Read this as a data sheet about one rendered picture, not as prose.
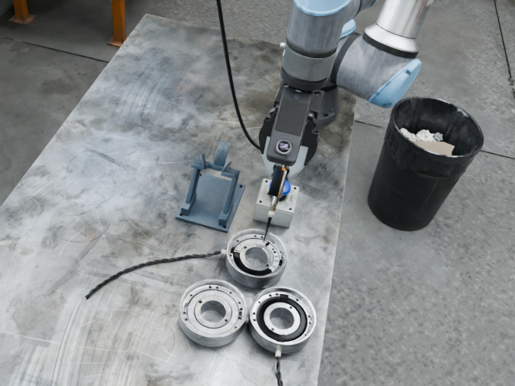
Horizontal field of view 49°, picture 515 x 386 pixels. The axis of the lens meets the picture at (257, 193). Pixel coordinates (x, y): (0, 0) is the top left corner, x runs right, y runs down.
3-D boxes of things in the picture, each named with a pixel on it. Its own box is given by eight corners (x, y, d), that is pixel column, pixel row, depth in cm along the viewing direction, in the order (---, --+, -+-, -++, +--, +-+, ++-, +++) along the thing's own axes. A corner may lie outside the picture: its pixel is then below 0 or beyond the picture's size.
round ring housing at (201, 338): (172, 345, 86) (172, 331, 83) (185, 289, 93) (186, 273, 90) (240, 356, 86) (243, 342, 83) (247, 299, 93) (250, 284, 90)
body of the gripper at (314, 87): (319, 119, 95) (335, 58, 87) (309, 152, 89) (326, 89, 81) (275, 108, 96) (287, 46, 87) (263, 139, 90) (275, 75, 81)
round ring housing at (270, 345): (250, 295, 94) (254, 281, 91) (312, 305, 94) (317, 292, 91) (242, 351, 86) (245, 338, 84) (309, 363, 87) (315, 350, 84)
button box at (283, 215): (289, 228, 105) (294, 211, 102) (253, 220, 106) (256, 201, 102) (296, 199, 111) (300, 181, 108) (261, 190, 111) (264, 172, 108)
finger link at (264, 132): (282, 155, 95) (296, 115, 88) (280, 161, 93) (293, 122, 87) (255, 145, 95) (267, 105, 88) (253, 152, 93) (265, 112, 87)
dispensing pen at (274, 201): (254, 241, 96) (279, 146, 93) (257, 236, 100) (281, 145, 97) (267, 244, 96) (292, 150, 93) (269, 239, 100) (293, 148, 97)
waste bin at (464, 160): (441, 247, 217) (488, 166, 186) (355, 226, 218) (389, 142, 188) (438, 188, 241) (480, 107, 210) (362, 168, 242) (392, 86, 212)
